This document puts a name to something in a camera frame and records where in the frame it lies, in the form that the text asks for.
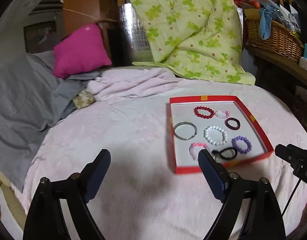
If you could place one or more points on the red shallow box tray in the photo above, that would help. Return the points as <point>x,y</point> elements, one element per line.
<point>208,113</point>

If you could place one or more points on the wooden side table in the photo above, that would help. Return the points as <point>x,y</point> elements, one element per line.
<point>281,77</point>

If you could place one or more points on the small patterned fabric pouch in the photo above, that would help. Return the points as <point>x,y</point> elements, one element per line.
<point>83,99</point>

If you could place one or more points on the thin silver bangle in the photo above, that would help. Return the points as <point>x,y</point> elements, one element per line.
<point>185,130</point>

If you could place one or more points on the dark maroon bangle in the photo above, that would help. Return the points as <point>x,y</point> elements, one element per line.
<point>232,123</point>

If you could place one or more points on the grey bed sheet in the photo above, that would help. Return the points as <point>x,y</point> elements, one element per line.
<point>32,100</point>

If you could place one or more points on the brown wooden headboard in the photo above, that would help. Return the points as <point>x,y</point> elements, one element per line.
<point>104,13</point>

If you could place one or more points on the blue cloth in basket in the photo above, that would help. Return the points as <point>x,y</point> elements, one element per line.
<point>267,13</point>

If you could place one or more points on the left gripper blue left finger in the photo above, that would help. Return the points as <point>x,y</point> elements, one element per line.
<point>94,173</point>

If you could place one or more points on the wicker basket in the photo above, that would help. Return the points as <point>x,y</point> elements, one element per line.
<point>281,40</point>

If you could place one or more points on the silver foil insulation mat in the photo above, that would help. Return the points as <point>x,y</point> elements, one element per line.
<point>136,43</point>

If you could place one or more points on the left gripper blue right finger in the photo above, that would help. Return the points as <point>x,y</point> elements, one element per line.
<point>215,174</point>

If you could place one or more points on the green floral quilt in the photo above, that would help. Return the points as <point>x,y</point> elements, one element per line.
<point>196,39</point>

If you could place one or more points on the magenta pillow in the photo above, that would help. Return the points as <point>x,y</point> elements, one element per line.
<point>81,52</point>

